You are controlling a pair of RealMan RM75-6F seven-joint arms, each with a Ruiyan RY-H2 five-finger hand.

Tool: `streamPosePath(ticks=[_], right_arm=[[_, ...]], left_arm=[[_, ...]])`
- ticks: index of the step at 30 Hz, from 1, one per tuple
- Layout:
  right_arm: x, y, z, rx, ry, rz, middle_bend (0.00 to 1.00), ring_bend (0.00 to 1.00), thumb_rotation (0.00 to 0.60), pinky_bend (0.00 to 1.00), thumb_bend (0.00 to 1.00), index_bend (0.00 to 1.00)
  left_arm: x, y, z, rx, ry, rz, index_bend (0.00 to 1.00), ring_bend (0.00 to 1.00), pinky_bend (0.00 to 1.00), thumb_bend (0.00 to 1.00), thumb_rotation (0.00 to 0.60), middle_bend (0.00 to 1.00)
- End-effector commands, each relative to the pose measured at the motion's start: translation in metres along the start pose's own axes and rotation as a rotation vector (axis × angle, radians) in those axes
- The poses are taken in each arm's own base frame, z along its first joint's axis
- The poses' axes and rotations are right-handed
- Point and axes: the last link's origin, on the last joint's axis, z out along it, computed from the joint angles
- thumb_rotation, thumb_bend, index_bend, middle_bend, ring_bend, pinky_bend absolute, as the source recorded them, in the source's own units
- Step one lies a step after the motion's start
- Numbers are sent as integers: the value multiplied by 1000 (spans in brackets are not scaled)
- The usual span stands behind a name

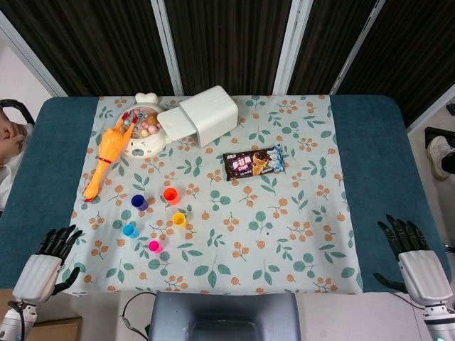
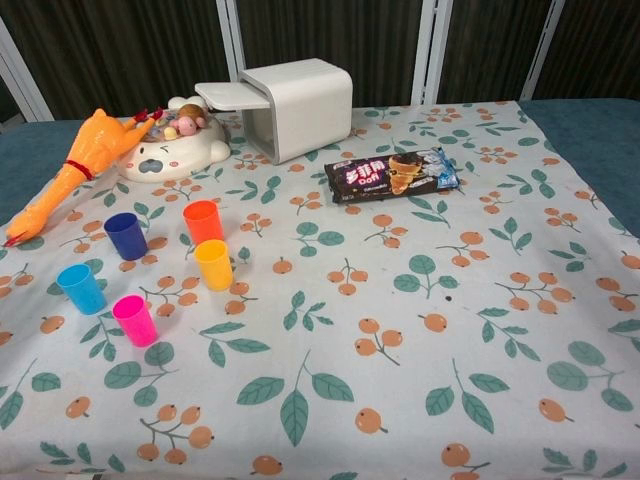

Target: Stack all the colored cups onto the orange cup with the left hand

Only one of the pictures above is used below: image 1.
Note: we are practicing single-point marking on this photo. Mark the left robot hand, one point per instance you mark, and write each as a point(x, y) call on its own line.
point(37, 273)

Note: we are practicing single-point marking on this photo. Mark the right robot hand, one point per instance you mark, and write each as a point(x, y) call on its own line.
point(423, 273)

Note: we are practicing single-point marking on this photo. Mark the light blue plastic cup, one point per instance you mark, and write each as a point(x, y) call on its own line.
point(130, 231)

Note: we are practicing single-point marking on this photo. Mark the dark blue plastic cup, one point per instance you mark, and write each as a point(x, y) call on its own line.
point(139, 203)

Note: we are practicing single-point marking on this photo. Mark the yellow plastic cup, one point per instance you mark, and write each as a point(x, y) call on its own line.
point(179, 220)

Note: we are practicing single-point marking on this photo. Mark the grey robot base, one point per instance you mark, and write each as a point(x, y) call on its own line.
point(224, 316)

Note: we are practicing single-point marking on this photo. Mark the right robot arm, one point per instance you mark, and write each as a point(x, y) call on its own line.
point(439, 323)

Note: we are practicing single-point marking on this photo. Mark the person in white clothes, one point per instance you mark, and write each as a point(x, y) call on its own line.
point(9, 167)

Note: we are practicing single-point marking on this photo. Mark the pink plastic cup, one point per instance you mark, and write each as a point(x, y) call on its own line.
point(155, 246)

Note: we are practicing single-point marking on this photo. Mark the white sneaker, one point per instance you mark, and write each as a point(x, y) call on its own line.
point(438, 152)

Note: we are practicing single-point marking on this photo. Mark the teal table cover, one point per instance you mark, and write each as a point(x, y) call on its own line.
point(373, 142)

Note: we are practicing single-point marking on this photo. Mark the black flat object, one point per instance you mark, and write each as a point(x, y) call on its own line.
point(439, 133)

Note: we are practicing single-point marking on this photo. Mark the orange rubber chicken toy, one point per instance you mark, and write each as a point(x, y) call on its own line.
point(110, 142)

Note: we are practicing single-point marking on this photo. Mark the orange plastic cup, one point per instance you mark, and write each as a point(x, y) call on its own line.
point(171, 197)

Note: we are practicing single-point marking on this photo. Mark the black chair armrest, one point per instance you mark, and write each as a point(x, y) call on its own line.
point(25, 112)

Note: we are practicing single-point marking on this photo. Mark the white animal-shaped bowl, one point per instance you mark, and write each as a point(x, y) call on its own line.
point(145, 146)

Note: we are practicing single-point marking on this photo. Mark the brown round toy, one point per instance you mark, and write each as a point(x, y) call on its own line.
point(152, 119)

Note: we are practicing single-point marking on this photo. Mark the floral tablecloth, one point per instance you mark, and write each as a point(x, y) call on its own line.
point(231, 220)

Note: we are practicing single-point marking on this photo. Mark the chocolate cone snack packet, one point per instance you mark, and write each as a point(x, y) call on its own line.
point(249, 163)

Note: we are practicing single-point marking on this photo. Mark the white plastic bin with lid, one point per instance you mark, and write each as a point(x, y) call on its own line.
point(209, 113)

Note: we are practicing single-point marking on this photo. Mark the dark folding screen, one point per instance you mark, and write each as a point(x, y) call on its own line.
point(227, 42)

